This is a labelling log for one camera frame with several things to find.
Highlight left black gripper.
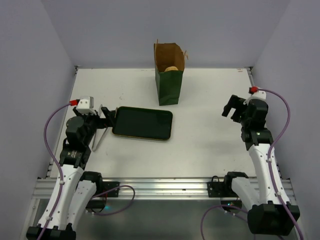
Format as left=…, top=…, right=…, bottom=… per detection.
left=73, top=106, right=115, bottom=146

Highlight metal tongs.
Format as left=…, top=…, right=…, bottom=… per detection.
left=91, top=104, right=107, bottom=152

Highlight small round bread roll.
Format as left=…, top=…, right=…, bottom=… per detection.
left=164, top=66, right=179, bottom=72

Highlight green paper bag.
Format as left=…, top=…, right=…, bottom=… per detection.
left=153, top=41, right=189, bottom=106

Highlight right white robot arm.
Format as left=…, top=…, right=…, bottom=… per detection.
left=222, top=93, right=300, bottom=236

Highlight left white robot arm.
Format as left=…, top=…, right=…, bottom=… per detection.
left=26, top=107, right=116, bottom=240

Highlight dark green tray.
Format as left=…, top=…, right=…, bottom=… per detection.
left=112, top=106, right=173, bottom=141

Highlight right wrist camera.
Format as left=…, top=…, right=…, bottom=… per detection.
left=243, top=86, right=267, bottom=105

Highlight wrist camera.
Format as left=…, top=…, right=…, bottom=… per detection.
left=243, top=86, right=267, bottom=105
left=76, top=96, right=96, bottom=115

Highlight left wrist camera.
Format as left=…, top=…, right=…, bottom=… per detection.
left=76, top=96, right=96, bottom=115

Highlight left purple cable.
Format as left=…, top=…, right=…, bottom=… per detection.
left=34, top=99, right=136, bottom=240

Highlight purple cable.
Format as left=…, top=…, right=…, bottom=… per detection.
left=201, top=86, right=305, bottom=240
left=34, top=99, right=136, bottom=240

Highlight aluminium rail frame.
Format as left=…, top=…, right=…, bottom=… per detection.
left=31, top=65, right=295, bottom=201

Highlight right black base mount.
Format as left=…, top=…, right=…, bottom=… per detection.
left=206, top=175, right=243, bottom=208

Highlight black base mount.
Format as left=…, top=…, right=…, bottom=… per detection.
left=85, top=181, right=120, bottom=213
left=206, top=175, right=243, bottom=208

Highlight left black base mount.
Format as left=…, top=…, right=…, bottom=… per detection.
left=85, top=181, right=120, bottom=213

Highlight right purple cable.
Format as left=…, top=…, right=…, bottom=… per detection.
left=201, top=86, right=305, bottom=240

